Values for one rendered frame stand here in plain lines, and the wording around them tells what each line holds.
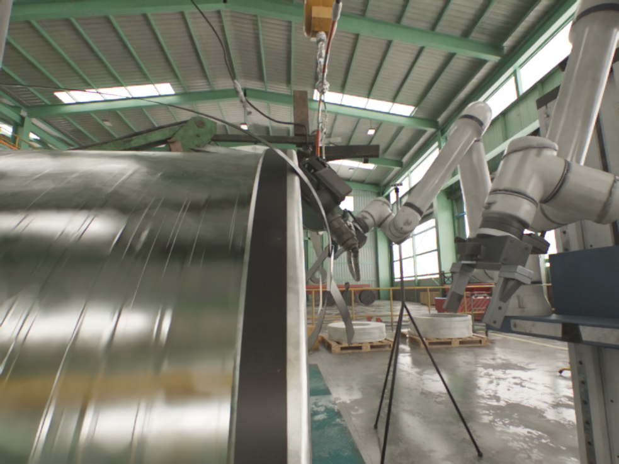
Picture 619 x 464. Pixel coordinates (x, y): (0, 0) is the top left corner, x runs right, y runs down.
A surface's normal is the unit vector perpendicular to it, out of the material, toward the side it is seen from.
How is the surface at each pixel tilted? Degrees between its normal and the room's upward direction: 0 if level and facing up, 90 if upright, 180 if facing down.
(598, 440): 90
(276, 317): 62
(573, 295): 90
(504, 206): 78
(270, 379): 66
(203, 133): 90
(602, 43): 89
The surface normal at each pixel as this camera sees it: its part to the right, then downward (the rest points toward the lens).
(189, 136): 0.47, -0.14
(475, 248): 0.10, -0.04
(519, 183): -0.36, -0.22
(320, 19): 0.09, 0.59
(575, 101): -0.56, -0.27
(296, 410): 0.09, -0.51
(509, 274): -0.91, -0.40
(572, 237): -0.97, -0.02
